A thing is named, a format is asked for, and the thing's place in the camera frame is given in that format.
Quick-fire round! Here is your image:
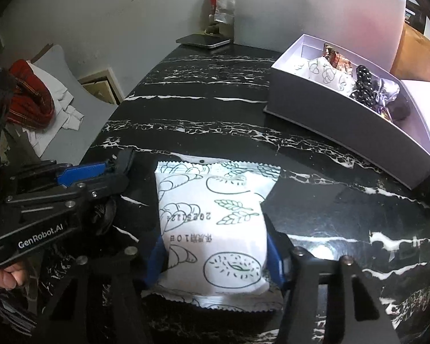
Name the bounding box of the black polka dot cloth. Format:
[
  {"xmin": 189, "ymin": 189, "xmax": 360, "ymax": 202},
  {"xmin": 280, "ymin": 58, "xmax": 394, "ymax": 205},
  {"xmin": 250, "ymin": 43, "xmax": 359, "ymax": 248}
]
[{"xmin": 349, "ymin": 64, "xmax": 380, "ymax": 110}]

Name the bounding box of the lavender box lid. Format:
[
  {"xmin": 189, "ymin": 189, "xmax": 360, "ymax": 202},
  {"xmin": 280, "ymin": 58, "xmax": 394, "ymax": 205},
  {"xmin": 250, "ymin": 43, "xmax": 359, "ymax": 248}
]
[{"xmin": 398, "ymin": 79, "xmax": 430, "ymax": 165}]

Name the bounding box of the brown cardboard box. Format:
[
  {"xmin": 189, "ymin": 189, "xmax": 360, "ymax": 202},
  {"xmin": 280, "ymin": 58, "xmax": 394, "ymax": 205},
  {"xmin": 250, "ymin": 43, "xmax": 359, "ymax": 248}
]
[{"xmin": 390, "ymin": 23, "xmax": 430, "ymax": 79}]

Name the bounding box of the purple drawstring pouch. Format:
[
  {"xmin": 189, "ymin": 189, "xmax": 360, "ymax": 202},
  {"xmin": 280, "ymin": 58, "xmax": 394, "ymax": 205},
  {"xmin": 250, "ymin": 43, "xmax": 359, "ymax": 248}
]
[{"xmin": 371, "ymin": 78, "xmax": 402, "ymax": 115}]

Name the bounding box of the brown snack packet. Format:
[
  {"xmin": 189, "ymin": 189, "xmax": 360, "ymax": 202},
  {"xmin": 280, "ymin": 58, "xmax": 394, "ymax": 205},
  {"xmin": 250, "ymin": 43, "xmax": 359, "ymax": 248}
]
[{"xmin": 322, "ymin": 43, "xmax": 353, "ymax": 72}]

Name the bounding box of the white board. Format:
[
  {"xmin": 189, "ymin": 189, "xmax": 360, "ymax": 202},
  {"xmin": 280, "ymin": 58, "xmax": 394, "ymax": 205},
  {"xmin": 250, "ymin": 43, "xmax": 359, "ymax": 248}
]
[{"xmin": 234, "ymin": 0, "xmax": 406, "ymax": 65}]

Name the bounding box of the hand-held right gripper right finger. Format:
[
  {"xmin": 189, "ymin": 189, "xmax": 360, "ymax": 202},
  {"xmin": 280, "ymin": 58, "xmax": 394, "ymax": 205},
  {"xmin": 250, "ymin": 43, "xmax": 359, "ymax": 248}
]
[{"xmin": 264, "ymin": 215, "xmax": 391, "ymax": 344}]

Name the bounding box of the white bread packet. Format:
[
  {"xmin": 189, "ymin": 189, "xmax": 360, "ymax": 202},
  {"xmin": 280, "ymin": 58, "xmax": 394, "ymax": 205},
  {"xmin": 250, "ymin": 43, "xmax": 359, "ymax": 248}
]
[
  {"xmin": 294, "ymin": 56, "xmax": 357, "ymax": 92},
  {"xmin": 154, "ymin": 161, "xmax": 284, "ymax": 310}
]

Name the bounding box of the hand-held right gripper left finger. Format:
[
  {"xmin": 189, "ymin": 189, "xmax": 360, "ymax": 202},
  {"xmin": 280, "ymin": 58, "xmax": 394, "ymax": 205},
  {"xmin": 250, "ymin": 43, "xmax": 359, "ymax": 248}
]
[{"xmin": 39, "ymin": 234, "xmax": 169, "ymax": 344}]

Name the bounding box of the wooden picture frame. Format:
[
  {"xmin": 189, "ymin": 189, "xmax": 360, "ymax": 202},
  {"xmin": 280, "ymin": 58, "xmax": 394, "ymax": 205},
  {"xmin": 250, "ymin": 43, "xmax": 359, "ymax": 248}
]
[{"xmin": 77, "ymin": 66, "xmax": 125, "ymax": 106}]

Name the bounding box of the person's left hand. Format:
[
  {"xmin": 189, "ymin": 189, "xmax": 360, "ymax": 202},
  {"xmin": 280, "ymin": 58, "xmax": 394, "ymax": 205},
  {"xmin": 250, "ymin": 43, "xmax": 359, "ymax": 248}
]
[{"xmin": 0, "ymin": 261, "xmax": 26, "ymax": 291}]

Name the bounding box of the black smartphone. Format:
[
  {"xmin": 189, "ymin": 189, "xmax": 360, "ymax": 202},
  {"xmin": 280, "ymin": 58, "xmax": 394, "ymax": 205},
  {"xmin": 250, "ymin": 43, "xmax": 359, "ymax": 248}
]
[{"xmin": 175, "ymin": 33, "xmax": 232, "ymax": 50}]

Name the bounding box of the lavender gift box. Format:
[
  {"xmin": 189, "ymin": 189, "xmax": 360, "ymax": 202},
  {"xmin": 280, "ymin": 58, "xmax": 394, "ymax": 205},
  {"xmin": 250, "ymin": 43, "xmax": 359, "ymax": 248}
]
[{"xmin": 263, "ymin": 34, "xmax": 430, "ymax": 190}]

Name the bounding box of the white cloth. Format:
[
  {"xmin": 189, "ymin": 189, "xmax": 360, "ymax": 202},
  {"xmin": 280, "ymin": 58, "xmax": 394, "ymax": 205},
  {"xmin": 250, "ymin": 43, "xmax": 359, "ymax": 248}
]
[{"xmin": 19, "ymin": 61, "xmax": 85, "ymax": 151}]

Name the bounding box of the red plaid cloth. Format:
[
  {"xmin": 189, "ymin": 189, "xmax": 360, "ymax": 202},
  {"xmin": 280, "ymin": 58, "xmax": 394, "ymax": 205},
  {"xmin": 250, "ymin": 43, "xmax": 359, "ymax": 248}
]
[{"xmin": 5, "ymin": 59, "xmax": 56, "ymax": 130}]

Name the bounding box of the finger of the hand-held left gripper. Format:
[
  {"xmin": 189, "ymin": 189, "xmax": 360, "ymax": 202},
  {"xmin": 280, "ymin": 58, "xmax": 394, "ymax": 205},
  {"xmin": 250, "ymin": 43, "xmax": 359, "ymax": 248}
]
[
  {"xmin": 5, "ymin": 172, "xmax": 131, "ymax": 219},
  {"xmin": 9, "ymin": 148, "xmax": 137, "ymax": 187}
]

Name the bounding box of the clear plastic bag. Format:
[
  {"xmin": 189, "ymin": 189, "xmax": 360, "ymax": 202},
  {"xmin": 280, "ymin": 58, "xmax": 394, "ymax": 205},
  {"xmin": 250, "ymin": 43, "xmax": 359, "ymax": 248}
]
[{"xmin": 215, "ymin": 0, "xmax": 235, "ymax": 24}]

